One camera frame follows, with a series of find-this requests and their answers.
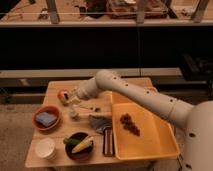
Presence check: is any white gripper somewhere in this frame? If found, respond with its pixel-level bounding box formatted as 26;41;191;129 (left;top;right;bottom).
66;88;100;119

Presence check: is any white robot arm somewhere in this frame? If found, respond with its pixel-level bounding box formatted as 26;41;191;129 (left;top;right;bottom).
69;69;213;171

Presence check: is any orange white sushi toy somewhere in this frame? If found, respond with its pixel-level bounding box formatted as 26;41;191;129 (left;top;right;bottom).
57;90;69;105

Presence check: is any wooden table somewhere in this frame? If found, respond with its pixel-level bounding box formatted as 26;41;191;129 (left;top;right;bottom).
25;80;151;171

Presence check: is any grey cloth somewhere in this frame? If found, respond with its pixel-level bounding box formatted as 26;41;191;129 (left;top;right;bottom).
89;115;112;134

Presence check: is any orange bowl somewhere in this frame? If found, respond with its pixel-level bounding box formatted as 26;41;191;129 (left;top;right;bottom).
32;106;61;131

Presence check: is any blue sponge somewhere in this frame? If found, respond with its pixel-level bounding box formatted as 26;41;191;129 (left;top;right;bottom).
36;112;57;127

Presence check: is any green cucumber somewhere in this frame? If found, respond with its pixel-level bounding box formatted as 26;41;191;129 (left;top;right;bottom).
63;138;80;145

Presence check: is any yellow corn cob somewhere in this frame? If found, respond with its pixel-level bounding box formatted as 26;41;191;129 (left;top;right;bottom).
72;136;93;154

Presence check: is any dark brown bowl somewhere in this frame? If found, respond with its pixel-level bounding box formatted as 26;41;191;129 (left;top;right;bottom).
63;132;94;161

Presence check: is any white paper cup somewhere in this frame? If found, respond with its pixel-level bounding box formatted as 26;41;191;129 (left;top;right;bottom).
35;138;56;160

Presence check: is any yellow plastic tray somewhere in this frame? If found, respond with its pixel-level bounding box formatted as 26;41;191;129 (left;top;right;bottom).
109;86;181;162

